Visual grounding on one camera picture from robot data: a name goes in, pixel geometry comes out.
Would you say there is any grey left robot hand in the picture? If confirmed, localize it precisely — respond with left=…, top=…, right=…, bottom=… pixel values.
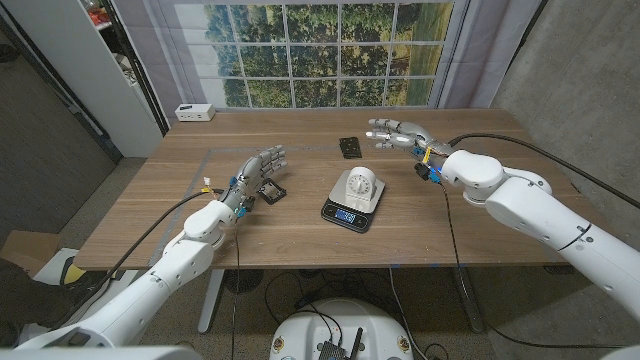
left=218, top=144, right=289, bottom=219

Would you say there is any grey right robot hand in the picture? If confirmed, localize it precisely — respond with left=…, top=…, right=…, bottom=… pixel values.
left=365, top=117, right=455, bottom=182

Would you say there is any white mechanical timer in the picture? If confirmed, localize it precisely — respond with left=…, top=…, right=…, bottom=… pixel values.
left=340, top=166, right=379, bottom=214

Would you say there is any black flat stopwatch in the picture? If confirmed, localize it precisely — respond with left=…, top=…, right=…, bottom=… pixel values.
left=338, top=136, right=363, bottom=160

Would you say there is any silver black electronic scale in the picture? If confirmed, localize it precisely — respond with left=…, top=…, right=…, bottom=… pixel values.
left=320, top=169, right=387, bottom=235

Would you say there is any small black square component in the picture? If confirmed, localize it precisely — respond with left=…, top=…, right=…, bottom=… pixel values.
left=257, top=177, right=289, bottom=206

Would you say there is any grey tape outline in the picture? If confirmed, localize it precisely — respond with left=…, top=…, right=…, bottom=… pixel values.
left=149, top=142, right=557, bottom=266

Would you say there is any white power strip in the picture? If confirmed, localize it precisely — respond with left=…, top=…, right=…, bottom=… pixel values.
left=174, top=103, right=217, bottom=123

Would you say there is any window landscape printed backdrop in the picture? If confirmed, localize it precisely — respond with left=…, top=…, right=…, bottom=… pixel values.
left=112, top=0, right=544, bottom=119

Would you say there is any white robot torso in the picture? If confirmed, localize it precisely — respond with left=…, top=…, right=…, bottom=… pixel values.
left=268, top=298, right=415, bottom=360

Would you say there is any black module with antenna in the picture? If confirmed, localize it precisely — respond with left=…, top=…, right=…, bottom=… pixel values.
left=317, top=327, right=365, bottom=360

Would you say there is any white storage cabinet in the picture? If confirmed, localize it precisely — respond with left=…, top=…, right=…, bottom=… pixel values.
left=0, top=0, right=166, bottom=159

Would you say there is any brown cardboard box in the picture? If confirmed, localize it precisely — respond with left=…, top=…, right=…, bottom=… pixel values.
left=0, top=229, right=62, bottom=278

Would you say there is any person leg with black shoe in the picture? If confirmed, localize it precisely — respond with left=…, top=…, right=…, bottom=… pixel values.
left=0, top=257, right=109, bottom=346

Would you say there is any thin black left hand cable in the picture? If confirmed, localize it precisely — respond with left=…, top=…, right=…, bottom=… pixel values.
left=229, top=215, right=242, bottom=360

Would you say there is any thin black hand cable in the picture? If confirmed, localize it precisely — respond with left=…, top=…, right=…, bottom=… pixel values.
left=229, top=215, right=242, bottom=360
left=438, top=180, right=631, bottom=350

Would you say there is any thin black right hand cable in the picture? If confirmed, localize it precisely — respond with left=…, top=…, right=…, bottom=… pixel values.
left=438, top=180, right=631, bottom=350

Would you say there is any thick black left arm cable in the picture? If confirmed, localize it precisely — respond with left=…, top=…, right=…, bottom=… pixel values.
left=49, top=188, right=225, bottom=331

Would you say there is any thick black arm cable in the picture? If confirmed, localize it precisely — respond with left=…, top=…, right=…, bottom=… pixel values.
left=448, top=132, right=640, bottom=210
left=49, top=188, right=225, bottom=331

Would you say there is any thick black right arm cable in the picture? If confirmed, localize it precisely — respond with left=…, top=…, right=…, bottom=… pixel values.
left=448, top=132, right=640, bottom=210

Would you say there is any black metal post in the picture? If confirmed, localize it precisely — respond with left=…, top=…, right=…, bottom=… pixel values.
left=102, top=0, right=172, bottom=137

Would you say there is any grey floor cable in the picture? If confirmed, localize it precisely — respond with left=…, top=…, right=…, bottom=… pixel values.
left=388, top=266, right=417, bottom=360

